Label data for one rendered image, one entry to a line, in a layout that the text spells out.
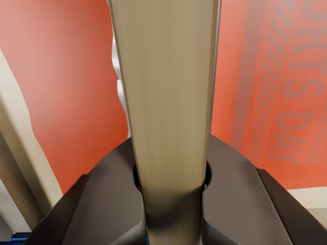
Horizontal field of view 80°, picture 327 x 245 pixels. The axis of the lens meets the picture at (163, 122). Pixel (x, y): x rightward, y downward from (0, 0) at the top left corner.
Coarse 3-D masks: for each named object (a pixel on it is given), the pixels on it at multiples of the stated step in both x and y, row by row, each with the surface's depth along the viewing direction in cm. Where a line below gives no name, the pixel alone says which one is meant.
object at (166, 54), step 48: (144, 0) 5; (192, 0) 5; (144, 48) 5; (192, 48) 5; (144, 96) 6; (192, 96) 6; (144, 144) 7; (192, 144) 7; (144, 192) 9; (192, 192) 8; (192, 240) 10
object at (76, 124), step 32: (32, 96) 26; (64, 96) 26; (96, 96) 26; (224, 96) 26; (32, 128) 29; (64, 128) 28; (96, 128) 28; (224, 128) 28; (64, 160) 31; (96, 160) 31; (64, 192) 35
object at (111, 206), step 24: (120, 144) 11; (96, 168) 10; (120, 168) 10; (96, 192) 8; (120, 192) 8; (96, 216) 7; (120, 216) 7; (144, 216) 8; (72, 240) 6; (96, 240) 6; (120, 240) 6; (144, 240) 8
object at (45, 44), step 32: (0, 0) 21; (32, 0) 21; (64, 0) 21; (96, 0) 21; (224, 0) 21; (0, 32) 23; (32, 32) 22; (64, 32) 22; (96, 32) 22; (224, 32) 22; (32, 64) 24; (64, 64) 24; (96, 64) 24; (224, 64) 24
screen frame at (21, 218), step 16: (0, 144) 29; (0, 160) 29; (0, 176) 29; (16, 176) 31; (0, 192) 30; (16, 192) 31; (0, 208) 32; (16, 208) 32; (32, 208) 35; (320, 208) 36; (16, 224) 33; (32, 224) 34
